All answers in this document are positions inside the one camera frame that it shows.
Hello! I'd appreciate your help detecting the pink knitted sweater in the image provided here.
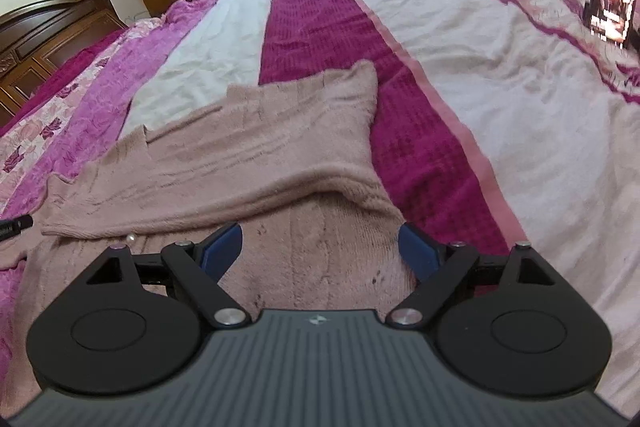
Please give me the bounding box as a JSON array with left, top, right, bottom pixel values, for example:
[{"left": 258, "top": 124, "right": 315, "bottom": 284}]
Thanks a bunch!
[{"left": 0, "top": 58, "right": 418, "bottom": 417}]

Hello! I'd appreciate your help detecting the dark wooden headboard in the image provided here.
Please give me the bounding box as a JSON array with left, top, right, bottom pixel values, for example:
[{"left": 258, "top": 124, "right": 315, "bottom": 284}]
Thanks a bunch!
[{"left": 0, "top": 0, "right": 125, "bottom": 124}]

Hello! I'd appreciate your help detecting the purple pink white bedspread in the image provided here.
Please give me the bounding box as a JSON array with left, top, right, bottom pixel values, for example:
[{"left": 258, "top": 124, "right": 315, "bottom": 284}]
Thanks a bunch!
[{"left": 1, "top": 0, "right": 639, "bottom": 415}]

